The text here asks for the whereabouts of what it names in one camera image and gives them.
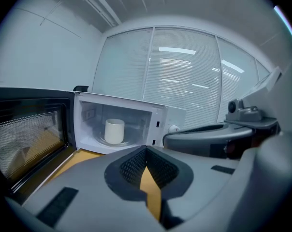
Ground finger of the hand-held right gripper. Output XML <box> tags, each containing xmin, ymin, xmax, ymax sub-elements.
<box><xmin>184</xmin><ymin>122</ymin><xmax>236</xmax><ymax>133</ymax></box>
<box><xmin>162</xmin><ymin>124</ymin><xmax>253</xmax><ymax>157</ymax></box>

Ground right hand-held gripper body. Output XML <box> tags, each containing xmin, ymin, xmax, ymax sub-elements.
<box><xmin>210</xmin><ymin>116</ymin><xmax>281</xmax><ymax>160</ymax></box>

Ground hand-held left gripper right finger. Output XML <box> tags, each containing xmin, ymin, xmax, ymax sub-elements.
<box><xmin>145</xmin><ymin>145</ymin><xmax>244</xmax><ymax>232</ymax></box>

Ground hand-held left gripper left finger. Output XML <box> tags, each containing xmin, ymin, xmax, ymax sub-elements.
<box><xmin>22</xmin><ymin>145</ymin><xmax>161</xmax><ymax>232</ymax></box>

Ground cream ceramic mug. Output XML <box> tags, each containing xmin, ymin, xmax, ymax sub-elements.
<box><xmin>104</xmin><ymin>118</ymin><xmax>125</xmax><ymax>145</ymax></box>

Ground white microwave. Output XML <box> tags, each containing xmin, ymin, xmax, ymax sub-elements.
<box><xmin>0</xmin><ymin>87</ymin><xmax>188</xmax><ymax>201</ymax></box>

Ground glass microwave turntable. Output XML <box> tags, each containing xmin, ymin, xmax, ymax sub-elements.
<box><xmin>95</xmin><ymin>131</ymin><xmax>137</xmax><ymax>147</ymax></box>

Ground white window blinds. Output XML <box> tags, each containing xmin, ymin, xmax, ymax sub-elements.
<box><xmin>92</xmin><ymin>27</ymin><xmax>270</xmax><ymax>133</ymax></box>

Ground black office chair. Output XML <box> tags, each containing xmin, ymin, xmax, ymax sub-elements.
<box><xmin>73</xmin><ymin>85</ymin><xmax>90</xmax><ymax>93</ymax></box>

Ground white ceiling pipe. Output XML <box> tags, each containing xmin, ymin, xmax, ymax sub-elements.
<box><xmin>68</xmin><ymin>0</ymin><xmax>123</xmax><ymax>28</ymax></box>

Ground grey gripper camera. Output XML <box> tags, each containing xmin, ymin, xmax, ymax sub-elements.
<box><xmin>224</xmin><ymin>98</ymin><xmax>263</xmax><ymax>122</ymax></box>

